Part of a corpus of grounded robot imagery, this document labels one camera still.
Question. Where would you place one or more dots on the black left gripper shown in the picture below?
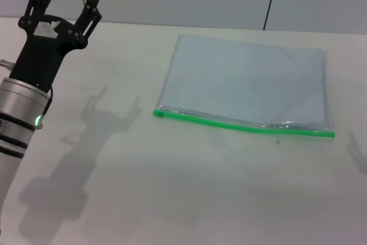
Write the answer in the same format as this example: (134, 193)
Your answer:
(43, 55)

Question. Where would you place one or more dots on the transparent green-zip document bag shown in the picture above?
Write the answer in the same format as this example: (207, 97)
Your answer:
(243, 84)

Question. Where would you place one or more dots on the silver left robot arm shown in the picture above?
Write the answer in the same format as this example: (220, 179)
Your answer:
(17, 107)

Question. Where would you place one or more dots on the silver cylindrical connector stub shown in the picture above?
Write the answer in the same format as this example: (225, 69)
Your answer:
(6, 64)

